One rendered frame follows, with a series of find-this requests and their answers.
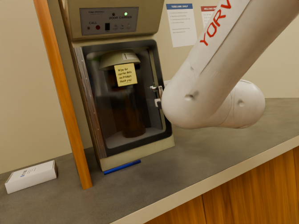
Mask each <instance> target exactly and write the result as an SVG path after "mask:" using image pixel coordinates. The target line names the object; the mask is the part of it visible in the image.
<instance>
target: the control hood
mask: <svg viewBox="0 0 299 224"><path fill-rule="evenodd" d="M164 1H165V0H65V9H64V11H65V16H66V20H67V24H68V28H69V33H70V37H71V40H72V41H76V40H91V39H102V38H113V37H124V36H138V35H149V34H156V33H157V32H158V29H159V25H160V20H161V16H162V10H163V6H164ZM117 7H139V10H138V17H137V28H136V32H122V33H110V34H99V35H86V36H82V32H81V19H80V9H79V8H117Z"/></svg>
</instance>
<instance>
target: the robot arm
mask: <svg viewBox="0 0 299 224"><path fill-rule="evenodd" d="M298 15H299V0H220V2H219V4H218V5H217V7H216V9H215V11H214V12H213V14H212V16H211V18H210V19H209V21H208V23H207V25H206V26H205V28H204V29H203V31H202V33H201V35H200V36H199V38H198V40H197V41H196V43H195V45H194V46H193V48H192V49H191V51H190V52H189V55H188V57H187V59H186V60H185V62H184V63H183V64H182V65H181V67H180V68H179V70H178V71H177V72H176V74H175V75H174V76H173V78H172V79H171V80H170V82H169V83H168V84H167V85H166V87H165V89H164V91H163V93H162V98H161V99H154V101H155V106H156V107H158V108H159V109H162V110H163V113H164V115H165V117H166V118H167V119H168V121H169V122H171V123H172V124H173V125H175V126H177V127H179V128H183V129H196V128H207V127H222V128H234V129H242V128H247V127H249V126H252V125H253V124H255V123H256V122H257V121H258V120H259V119H260V118H261V117H262V115H263V113H264V110H265V98H264V95H263V93H262V91H261V90H260V88H259V87H258V86H256V85H255V84H254V83H252V82H249V81H247V80H241V78H242V77H243V76H244V75H245V73H246V72H247V71H248V70H249V69H250V67H251V66H252V65H253V64H254V63H255V61H256V60H257V59H258V58H259V57H260V56H261V55H262V54H263V53H264V51H265V50H266V49H267V48H268V47H269V46H270V45H271V44H272V43H273V41H274V40H275V39H276V38H277V37H278V36H279V35H280V34H281V33H282V32H283V31H284V30H285V28H286V27H287V26H288V25H289V24H290V23H291V22H292V21H293V20H294V19H295V18H296V17H297V16H298Z"/></svg>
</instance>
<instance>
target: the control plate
mask: <svg viewBox="0 0 299 224"><path fill-rule="evenodd" d="M79 9H80V19H81V32H82V36H86V35H99V34H110V33H122V32H136V28H137V17H138V10H139V7H117V8H79ZM125 12H126V13H127V15H126V16H125V15H124V13H125ZM112 13H115V16H112ZM105 23H110V30H105ZM115 24H116V25H117V26H116V27H115V26H114V25H115ZM121 24H123V27H122V26H121ZM128 24H130V26H128ZM97 25H99V26H100V29H99V30H97V29H96V26H97ZM88 26H89V27H90V29H87V27H88Z"/></svg>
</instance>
